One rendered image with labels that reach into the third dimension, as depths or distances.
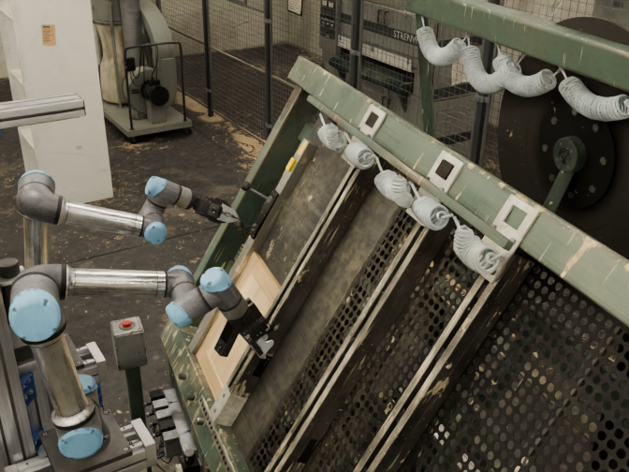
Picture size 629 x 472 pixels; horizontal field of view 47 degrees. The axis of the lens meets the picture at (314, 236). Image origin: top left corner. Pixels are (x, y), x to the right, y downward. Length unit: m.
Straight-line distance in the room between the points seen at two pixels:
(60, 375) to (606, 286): 1.34
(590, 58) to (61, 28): 4.56
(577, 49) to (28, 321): 1.63
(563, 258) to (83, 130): 5.12
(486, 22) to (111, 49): 6.26
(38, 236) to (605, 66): 1.86
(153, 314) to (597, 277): 3.67
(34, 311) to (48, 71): 4.33
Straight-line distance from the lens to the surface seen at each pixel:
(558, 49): 2.29
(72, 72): 6.14
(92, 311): 4.96
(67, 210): 2.48
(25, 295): 1.90
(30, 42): 6.02
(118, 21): 8.23
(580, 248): 1.57
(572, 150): 2.30
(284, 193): 2.70
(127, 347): 3.07
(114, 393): 4.24
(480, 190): 1.81
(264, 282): 2.62
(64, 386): 2.05
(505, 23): 2.49
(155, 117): 7.80
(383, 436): 1.87
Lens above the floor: 2.63
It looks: 27 degrees down
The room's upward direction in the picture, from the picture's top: 1 degrees clockwise
